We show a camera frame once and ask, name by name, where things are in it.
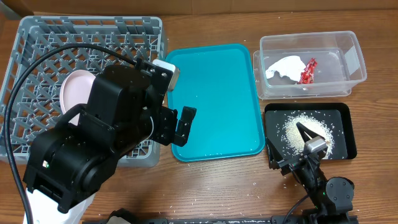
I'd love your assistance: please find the pile of rice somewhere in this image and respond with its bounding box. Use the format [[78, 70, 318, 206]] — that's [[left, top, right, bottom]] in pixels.
[[274, 110, 347, 160]]

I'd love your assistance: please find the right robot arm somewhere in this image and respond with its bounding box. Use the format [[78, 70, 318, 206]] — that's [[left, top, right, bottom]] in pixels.
[[267, 123, 359, 224]]

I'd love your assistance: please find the white napkin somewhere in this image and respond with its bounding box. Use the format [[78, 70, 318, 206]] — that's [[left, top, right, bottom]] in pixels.
[[265, 55, 306, 83]]

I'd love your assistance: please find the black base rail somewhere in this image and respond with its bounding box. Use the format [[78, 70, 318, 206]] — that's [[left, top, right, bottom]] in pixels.
[[82, 208, 359, 224]]

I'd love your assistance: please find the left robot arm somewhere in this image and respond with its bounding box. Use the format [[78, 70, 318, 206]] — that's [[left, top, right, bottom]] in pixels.
[[23, 60, 197, 223]]

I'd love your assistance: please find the red snack wrapper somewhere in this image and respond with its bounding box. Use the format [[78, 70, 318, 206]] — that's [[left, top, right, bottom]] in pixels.
[[298, 58, 318, 84]]

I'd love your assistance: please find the teal plastic tray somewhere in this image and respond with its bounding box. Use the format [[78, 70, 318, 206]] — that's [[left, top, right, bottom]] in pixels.
[[166, 44, 266, 162]]

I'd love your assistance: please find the grey plastic dish rack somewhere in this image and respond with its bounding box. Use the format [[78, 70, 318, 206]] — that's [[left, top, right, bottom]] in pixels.
[[0, 15, 164, 168]]

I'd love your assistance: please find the large white plate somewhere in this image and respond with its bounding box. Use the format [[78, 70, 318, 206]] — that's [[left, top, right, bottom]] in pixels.
[[60, 70, 96, 114]]

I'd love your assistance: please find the black plastic tray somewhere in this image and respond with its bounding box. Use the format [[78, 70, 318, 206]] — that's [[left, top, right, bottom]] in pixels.
[[264, 103, 357, 160]]

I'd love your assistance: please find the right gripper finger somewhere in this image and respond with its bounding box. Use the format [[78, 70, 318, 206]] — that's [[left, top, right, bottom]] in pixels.
[[296, 122, 323, 143], [266, 138, 284, 170]]

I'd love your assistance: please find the clear plastic bin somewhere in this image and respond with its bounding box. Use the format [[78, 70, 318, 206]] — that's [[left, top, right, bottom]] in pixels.
[[253, 31, 367, 100]]

